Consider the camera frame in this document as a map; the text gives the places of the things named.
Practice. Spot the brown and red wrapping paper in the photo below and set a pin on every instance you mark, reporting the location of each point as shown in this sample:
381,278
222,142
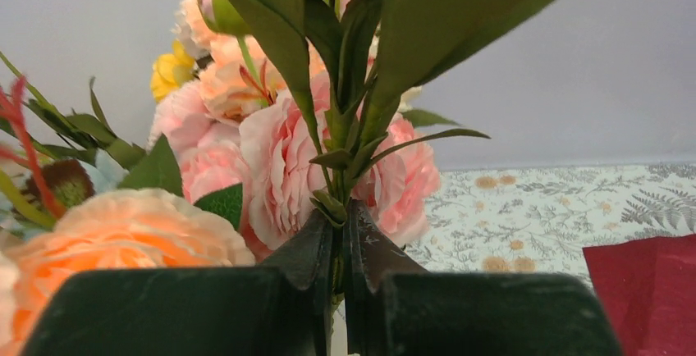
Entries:
647,288

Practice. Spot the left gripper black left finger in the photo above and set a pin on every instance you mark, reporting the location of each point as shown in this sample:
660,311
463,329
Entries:
279,307

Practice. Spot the floral patterned table mat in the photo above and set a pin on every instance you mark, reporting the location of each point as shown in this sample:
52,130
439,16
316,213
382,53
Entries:
540,220

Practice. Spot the pink rose stem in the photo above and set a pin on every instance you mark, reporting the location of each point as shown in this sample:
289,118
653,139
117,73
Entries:
280,180

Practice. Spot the small blue bud stem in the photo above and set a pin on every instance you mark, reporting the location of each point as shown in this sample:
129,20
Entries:
348,63

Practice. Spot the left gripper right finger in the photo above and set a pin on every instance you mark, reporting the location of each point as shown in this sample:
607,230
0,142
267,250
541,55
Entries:
394,306

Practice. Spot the pastel rose bunch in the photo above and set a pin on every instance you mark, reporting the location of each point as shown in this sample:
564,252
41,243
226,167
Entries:
202,99

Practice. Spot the peach rose stem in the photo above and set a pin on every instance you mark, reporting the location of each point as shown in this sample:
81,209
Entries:
123,228

